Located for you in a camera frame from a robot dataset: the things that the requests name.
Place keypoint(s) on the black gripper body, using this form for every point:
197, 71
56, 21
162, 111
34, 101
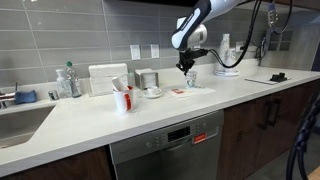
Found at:
186, 58

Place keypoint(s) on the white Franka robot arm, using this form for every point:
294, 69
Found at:
200, 13

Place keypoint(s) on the round white cup tray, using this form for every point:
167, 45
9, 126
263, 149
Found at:
226, 74

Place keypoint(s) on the tall printed paper cup stack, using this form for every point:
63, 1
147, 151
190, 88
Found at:
224, 50

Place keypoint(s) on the small white espresso cup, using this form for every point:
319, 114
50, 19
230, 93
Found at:
153, 90

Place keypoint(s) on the white rolled cup in mug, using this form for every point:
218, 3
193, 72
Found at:
119, 84

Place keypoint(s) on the red sachet packet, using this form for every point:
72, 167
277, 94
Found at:
177, 91

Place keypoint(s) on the white rectangular tray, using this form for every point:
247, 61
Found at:
203, 91

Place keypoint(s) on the grey napkin dispenser box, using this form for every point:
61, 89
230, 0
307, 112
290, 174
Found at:
146, 79

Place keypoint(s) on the white saucer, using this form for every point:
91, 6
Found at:
152, 96

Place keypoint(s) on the white black-edged mat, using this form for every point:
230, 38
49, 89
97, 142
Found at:
260, 80

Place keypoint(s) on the white paper napkin stack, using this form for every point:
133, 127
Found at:
106, 78

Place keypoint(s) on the stainless steel dishwasher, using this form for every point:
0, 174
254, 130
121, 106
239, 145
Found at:
166, 150

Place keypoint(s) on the black block on mat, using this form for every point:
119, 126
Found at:
278, 77

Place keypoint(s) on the dark wood drawer cabinet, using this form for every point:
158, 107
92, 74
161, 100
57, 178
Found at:
246, 143

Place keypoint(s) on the green cap water bottle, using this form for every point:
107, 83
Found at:
73, 83

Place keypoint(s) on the clear soap bottle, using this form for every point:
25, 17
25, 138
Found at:
61, 85

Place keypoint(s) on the small metal can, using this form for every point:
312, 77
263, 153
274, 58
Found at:
53, 95

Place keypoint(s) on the dark wood sink cabinet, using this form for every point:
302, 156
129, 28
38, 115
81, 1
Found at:
66, 168

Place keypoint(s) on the blue sponge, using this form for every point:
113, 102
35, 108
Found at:
26, 96

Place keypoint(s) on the kitchen sink basin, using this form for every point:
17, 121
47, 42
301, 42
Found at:
20, 128

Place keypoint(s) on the chrome sink faucet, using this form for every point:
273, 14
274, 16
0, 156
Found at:
6, 96

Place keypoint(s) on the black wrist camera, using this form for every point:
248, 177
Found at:
201, 52

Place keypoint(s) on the white wall outlet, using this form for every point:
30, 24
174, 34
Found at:
154, 51
239, 46

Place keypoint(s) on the white light switch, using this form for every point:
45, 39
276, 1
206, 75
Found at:
135, 52

